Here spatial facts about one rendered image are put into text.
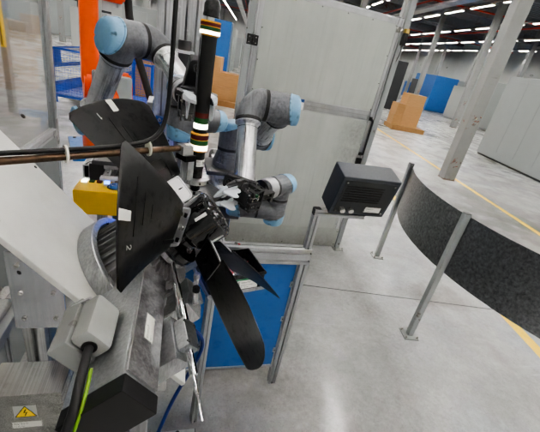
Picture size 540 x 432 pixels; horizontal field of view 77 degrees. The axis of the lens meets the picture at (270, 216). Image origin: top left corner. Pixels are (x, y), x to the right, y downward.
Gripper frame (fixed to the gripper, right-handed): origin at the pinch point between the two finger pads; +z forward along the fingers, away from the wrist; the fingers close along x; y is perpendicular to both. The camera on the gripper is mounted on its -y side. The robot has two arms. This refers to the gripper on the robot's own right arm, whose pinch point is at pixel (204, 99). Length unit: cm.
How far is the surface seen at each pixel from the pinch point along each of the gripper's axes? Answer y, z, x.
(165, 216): 18.1, 22.7, 10.7
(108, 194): 40, -37, 21
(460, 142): 72, -363, -577
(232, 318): 41.5, 27.1, -4.2
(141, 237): 18.4, 29.6, 15.3
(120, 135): 10.3, -2.5, 17.5
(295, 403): 147, -13, -65
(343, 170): 23, -24, -63
